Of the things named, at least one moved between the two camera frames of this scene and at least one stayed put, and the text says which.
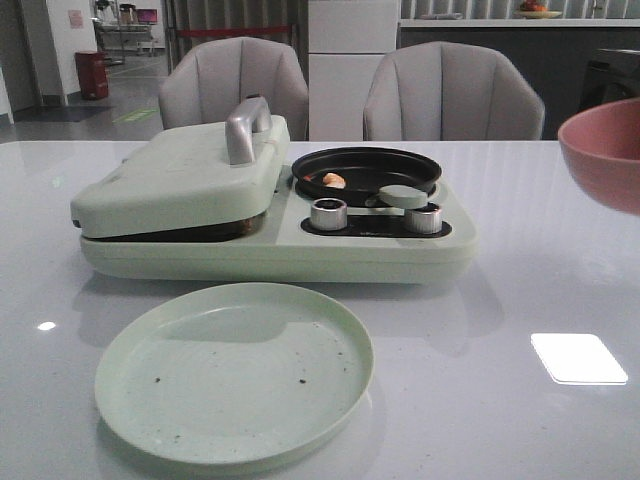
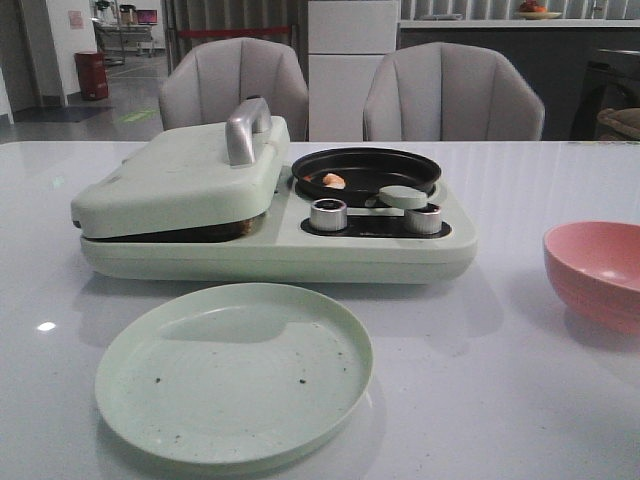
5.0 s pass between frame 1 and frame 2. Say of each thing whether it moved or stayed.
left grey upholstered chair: stayed
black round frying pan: stayed
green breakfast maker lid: stayed
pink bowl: moved
